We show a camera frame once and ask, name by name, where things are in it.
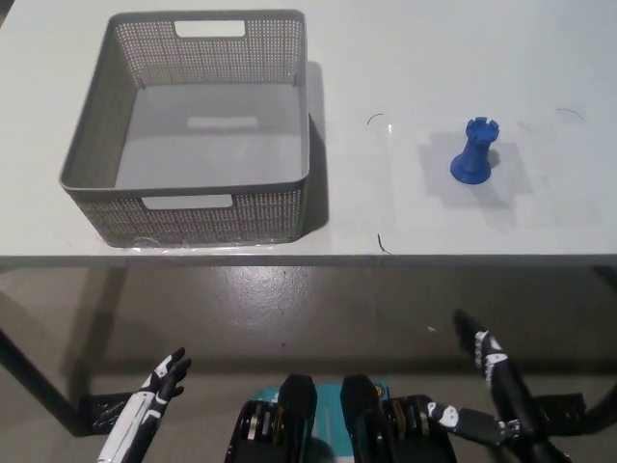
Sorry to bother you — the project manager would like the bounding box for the black teal robot body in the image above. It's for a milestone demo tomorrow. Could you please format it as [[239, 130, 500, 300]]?
[[224, 372, 454, 463]]

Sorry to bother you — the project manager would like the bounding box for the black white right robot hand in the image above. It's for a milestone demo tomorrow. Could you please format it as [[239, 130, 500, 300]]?
[[425, 310, 545, 447]]

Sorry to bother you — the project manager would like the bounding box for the grey tape patch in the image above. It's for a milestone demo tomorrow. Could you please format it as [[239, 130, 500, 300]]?
[[416, 128, 510, 206]]

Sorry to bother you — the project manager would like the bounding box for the black table foot plate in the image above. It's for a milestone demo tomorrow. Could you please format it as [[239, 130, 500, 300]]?
[[76, 392, 142, 438], [527, 392, 599, 428]]

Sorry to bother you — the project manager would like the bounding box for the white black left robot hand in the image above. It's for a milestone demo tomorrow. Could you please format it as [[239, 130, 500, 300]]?
[[95, 346, 194, 463]]

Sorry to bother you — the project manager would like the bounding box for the grey perforated plastic basket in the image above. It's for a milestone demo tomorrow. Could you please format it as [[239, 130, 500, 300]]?
[[58, 8, 311, 249]]

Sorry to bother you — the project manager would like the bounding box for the blue chess rook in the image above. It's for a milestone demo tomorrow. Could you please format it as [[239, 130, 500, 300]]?
[[449, 117, 501, 187]]

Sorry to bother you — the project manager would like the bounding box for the black metal table leg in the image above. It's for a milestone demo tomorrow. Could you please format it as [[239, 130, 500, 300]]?
[[0, 327, 82, 438], [583, 378, 617, 431]]

